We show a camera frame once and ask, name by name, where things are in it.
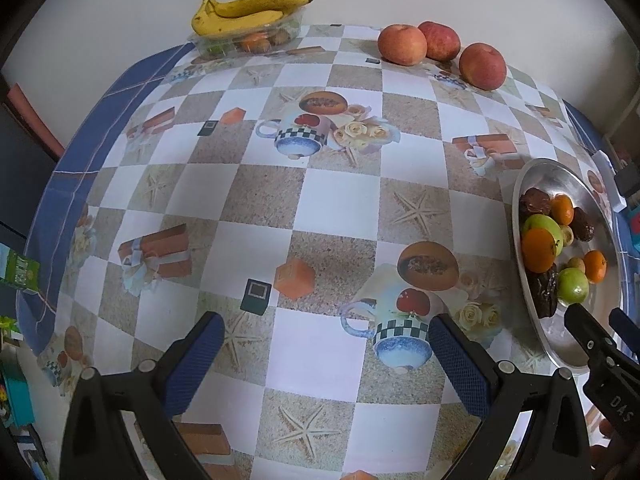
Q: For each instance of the small yellow-green fruit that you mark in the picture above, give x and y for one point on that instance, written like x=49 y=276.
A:
x=566 y=234

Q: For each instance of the colourful teal carton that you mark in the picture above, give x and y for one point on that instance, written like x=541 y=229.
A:
x=17 y=395

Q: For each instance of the green packet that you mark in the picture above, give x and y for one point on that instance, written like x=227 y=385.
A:
x=20 y=270

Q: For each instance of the wrinkled brown date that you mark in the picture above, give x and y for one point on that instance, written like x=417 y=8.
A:
x=535 y=202
x=545 y=292

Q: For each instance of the brown kiwi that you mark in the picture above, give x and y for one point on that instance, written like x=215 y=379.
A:
x=280 y=36

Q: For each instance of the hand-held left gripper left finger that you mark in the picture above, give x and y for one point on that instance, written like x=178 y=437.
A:
x=197 y=360

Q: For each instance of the red apple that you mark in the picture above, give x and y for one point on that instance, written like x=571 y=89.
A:
x=482 y=66
x=402 y=45
x=442 y=39

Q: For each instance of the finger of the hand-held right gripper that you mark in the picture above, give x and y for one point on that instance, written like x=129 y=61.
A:
x=625 y=325
x=585 y=327

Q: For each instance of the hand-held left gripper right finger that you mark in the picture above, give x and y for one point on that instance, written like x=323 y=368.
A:
x=457 y=360

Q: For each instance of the clear plastic container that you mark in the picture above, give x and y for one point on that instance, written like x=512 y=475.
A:
x=225 y=45

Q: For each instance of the dark brown avocado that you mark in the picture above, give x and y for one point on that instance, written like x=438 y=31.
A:
x=582 y=223

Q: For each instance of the teal box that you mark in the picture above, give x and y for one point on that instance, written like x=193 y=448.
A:
x=636 y=237

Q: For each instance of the small tan fruit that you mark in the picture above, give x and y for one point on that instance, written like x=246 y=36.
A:
x=577 y=263

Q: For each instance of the small orange fruit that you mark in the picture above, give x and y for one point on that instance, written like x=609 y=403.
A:
x=255 y=43

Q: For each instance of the printed checked tablecloth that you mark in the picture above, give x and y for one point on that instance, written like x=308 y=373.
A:
x=325 y=200

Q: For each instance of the yellow banana bunch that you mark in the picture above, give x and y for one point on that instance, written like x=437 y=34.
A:
x=240 y=12

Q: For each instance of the green apple upper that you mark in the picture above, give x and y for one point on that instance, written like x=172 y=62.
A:
x=542 y=226

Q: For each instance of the black power adapter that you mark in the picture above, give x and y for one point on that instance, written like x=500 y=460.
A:
x=630 y=180

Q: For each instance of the white power strip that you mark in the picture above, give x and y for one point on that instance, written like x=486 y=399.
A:
x=607 y=172

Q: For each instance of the stainless steel bowl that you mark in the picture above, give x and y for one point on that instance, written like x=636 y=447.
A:
x=575 y=345

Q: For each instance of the orange tangerine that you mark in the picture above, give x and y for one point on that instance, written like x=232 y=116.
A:
x=595 y=266
x=561 y=209
x=540 y=250

